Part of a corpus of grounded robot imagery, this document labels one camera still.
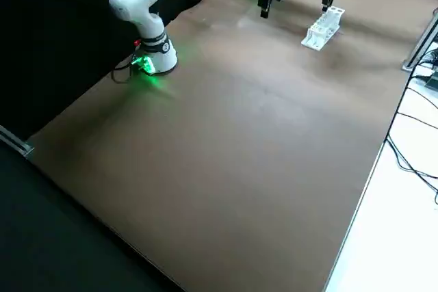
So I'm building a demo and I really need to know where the white test tube rack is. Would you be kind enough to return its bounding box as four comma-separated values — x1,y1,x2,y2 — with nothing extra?
300,6,346,53

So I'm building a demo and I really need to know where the aluminium camera post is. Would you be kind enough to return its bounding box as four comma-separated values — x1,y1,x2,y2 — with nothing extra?
402,11,438,72

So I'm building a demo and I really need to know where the black arm base cable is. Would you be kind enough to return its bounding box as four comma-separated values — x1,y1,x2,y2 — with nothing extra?
112,57,144,84

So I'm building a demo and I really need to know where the aluminium frame post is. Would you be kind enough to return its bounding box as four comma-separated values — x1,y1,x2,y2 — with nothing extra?
0,126,35,159

